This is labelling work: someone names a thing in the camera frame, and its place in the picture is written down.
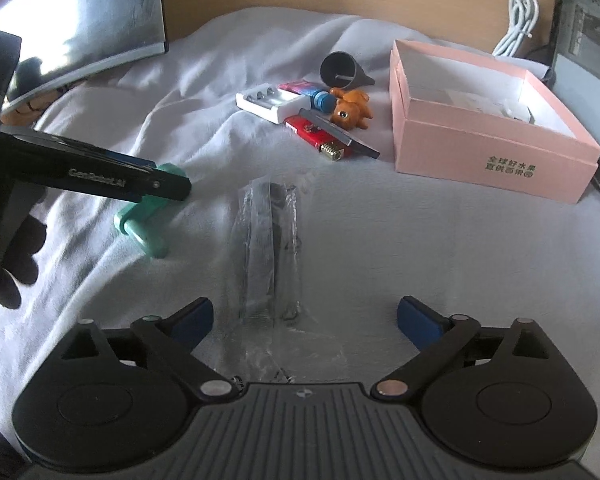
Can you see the white bed sheet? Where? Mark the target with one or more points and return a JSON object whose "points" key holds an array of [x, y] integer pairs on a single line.
{"points": [[130, 110]]}

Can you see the black funnel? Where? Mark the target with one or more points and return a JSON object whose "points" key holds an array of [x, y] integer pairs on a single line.
{"points": [[336, 69]]}

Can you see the person's left hand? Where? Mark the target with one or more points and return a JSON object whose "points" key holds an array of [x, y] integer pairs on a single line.
{"points": [[22, 260]]}

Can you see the dark grey bar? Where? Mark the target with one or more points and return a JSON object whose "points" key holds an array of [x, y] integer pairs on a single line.
{"points": [[345, 136]]}

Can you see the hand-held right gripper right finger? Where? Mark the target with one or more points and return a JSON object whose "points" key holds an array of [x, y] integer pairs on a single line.
{"points": [[420, 321]]}

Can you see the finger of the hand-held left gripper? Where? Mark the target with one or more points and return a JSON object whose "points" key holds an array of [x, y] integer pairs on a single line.
{"points": [[80, 143], [140, 186]]}

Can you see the pink cardboard box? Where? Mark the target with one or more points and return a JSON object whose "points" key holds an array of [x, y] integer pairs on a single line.
{"points": [[480, 145]]}

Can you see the white battery charger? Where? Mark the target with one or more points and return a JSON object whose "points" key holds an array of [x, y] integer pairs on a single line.
{"points": [[275, 109]]}

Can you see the teal plastic clip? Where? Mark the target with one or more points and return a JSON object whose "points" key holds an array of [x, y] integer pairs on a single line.
{"points": [[145, 216]]}

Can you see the pink and blue tube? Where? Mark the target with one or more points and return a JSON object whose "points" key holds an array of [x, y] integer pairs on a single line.
{"points": [[300, 90]]}

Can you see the orange toy bear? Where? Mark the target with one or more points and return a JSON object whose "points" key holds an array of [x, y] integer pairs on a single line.
{"points": [[351, 109]]}

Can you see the silver laptop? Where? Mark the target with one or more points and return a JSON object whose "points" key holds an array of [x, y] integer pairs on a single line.
{"points": [[90, 15]]}

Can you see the clear bag of black parts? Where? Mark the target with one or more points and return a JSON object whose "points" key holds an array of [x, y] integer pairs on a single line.
{"points": [[265, 260]]}

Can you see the red lighter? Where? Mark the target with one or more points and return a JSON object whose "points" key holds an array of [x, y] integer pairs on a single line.
{"points": [[310, 136]]}

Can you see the black monitor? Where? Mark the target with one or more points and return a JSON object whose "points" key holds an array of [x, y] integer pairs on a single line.
{"points": [[590, 25]]}

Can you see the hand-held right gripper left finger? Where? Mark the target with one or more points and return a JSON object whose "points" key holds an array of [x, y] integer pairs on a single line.
{"points": [[196, 319]]}

